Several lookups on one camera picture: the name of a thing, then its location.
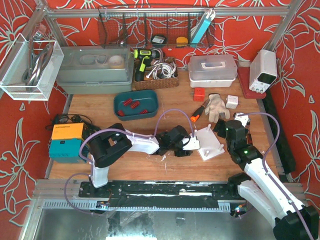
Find red spring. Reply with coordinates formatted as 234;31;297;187
130;101;140;109
139;109;148;115
123;98;133;106
117;110;125;117

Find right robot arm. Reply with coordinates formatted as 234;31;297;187
213;119;319;240

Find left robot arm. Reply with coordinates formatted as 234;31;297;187
86;123;201;188

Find white cotton work glove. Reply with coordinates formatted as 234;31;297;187
204;93;230;123

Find orange black screwdriver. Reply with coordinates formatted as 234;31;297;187
190;100;208;123

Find white cube power socket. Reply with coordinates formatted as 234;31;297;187
225;95;239;109

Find ratchet wrench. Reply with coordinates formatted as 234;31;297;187
246;130;252;144

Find orange cube power socket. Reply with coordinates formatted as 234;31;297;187
193;87;206;102

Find white plastic storage box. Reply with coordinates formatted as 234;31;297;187
188;54;238;88

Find red tray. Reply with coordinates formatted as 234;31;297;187
237;66;267;100

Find teal plastic tray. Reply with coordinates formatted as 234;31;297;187
113;89;159;121

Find white power supply unit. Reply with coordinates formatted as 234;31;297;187
248;49;277;94

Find wicker basket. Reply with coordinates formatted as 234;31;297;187
132;69;179;90

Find yellow tape measure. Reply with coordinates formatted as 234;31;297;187
176;36;189;48

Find black tape measure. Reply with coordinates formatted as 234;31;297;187
150;34;167;48

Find blue white book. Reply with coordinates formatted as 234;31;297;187
190;8;216;47

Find grey plastic storage box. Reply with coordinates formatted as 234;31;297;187
56;46;134;95

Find orange teal device box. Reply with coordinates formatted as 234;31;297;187
49;122;88;164

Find clear acrylic box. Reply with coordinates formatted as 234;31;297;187
0;34;64;101

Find white peg base plate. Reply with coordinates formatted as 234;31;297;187
194;124;225;161

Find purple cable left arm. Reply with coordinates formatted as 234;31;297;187
64;108;197;216

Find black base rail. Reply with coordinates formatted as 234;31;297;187
78;180;247;209

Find white coiled cable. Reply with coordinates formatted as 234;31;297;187
147;62;177;80

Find green yellow cordless drill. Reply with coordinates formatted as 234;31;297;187
133;48;162;82

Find black wire basket shelf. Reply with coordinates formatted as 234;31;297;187
97;4;215;48

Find grey cables in acrylic box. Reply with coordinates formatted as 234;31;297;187
21;37;54;92

